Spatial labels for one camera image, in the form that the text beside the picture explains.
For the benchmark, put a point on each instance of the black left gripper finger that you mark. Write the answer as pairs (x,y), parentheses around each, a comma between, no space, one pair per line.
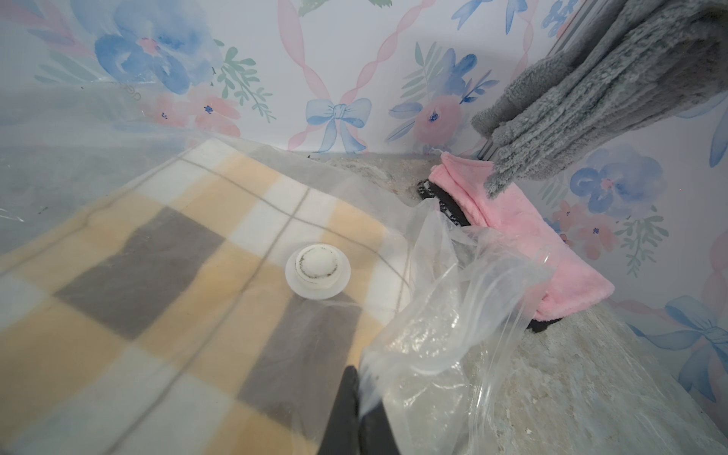
(347,433)

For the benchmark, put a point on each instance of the clear plastic vacuum bag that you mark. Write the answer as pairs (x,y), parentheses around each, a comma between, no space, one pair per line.
(65,148)

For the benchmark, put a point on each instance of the black white patterned blanket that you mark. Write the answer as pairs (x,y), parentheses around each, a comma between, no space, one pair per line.
(448,206)

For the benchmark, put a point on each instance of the pink fluffy blanket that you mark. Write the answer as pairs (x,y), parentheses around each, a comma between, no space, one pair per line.
(575,286)

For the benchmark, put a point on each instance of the grey fluffy blanket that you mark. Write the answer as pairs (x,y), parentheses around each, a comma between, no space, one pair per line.
(638,63)

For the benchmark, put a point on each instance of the white round bag valve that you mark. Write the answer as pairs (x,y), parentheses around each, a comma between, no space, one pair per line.
(318,272)

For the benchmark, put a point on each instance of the orange cream striped blanket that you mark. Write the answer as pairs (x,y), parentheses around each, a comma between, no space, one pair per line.
(159,321)

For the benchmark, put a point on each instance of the right aluminium corner post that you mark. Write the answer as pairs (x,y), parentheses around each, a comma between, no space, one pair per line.
(585,20)

